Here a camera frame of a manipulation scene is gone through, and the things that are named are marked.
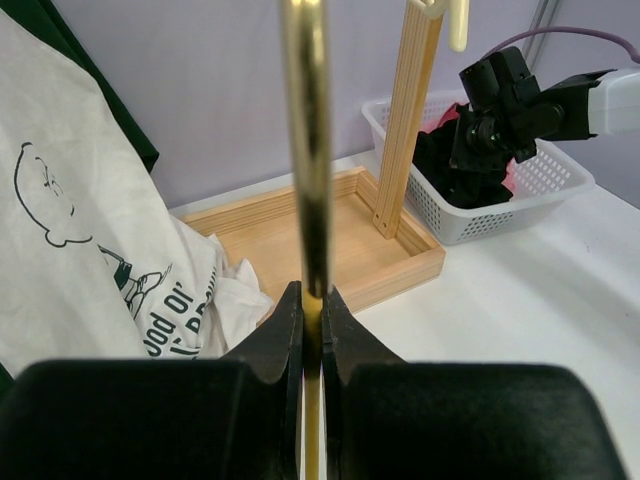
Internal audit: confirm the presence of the wooden clothes rack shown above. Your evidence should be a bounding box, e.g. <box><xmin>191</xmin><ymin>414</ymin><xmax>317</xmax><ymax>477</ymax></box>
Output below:
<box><xmin>177</xmin><ymin>0</ymin><xmax>449</xmax><ymax>316</ymax></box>

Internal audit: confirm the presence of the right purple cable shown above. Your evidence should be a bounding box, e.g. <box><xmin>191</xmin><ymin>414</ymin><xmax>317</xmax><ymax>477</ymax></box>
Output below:
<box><xmin>479</xmin><ymin>27</ymin><xmax>640</xmax><ymax>66</ymax></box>

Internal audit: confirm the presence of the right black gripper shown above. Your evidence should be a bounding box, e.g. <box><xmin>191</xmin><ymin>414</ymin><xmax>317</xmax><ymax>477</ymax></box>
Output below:
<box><xmin>449</xmin><ymin>112</ymin><xmax>537</xmax><ymax>173</ymax></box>

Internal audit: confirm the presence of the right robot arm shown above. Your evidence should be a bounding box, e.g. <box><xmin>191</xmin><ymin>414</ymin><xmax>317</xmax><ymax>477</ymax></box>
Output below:
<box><xmin>450</xmin><ymin>47</ymin><xmax>639</xmax><ymax>174</ymax></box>

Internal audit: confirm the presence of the yellow hanger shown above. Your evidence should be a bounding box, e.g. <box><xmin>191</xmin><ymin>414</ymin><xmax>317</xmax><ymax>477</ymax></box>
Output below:
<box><xmin>280</xmin><ymin>1</ymin><xmax>332</xmax><ymax>479</ymax></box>

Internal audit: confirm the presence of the black t shirt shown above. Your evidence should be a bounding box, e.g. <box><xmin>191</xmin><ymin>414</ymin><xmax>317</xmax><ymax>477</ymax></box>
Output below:
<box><xmin>412</xmin><ymin>119</ymin><xmax>513</xmax><ymax>209</ymax></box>

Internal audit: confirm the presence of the cream hanger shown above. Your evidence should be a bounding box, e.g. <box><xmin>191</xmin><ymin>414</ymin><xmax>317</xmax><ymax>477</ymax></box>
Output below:
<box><xmin>411</xmin><ymin>0</ymin><xmax>470</xmax><ymax>53</ymax></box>

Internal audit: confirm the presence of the white plastic basket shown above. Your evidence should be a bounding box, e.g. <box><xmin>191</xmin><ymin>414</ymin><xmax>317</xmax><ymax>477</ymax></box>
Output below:
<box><xmin>360</xmin><ymin>89</ymin><xmax>597</xmax><ymax>246</ymax></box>

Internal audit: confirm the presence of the pink t shirt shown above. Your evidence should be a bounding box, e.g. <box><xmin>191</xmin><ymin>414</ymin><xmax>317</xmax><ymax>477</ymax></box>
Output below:
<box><xmin>421</xmin><ymin>102</ymin><xmax>515</xmax><ymax>193</ymax></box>

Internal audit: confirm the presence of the right aluminium frame post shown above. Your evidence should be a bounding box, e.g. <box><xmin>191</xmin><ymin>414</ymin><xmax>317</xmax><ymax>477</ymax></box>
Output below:
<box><xmin>522</xmin><ymin>0</ymin><xmax>563</xmax><ymax>71</ymax></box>

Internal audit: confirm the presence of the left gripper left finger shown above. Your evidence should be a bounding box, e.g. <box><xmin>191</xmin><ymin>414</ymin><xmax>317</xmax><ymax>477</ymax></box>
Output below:
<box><xmin>1</xmin><ymin>281</ymin><xmax>302</xmax><ymax>479</ymax></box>

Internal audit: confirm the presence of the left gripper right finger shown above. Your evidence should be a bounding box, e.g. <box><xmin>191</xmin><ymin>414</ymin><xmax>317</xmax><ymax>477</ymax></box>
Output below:
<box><xmin>322</xmin><ymin>292</ymin><xmax>627</xmax><ymax>479</ymax></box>

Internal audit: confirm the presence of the dark green t shirt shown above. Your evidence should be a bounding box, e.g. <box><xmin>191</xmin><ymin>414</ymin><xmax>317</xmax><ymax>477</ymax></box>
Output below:
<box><xmin>1</xmin><ymin>13</ymin><xmax>221</xmax><ymax>384</ymax></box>

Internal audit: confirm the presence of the white t shirt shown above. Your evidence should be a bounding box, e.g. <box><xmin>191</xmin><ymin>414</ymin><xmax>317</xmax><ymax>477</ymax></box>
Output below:
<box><xmin>172</xmin><ymin>218</ymin><xmax>274</xmax><ymax>359</ymax></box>

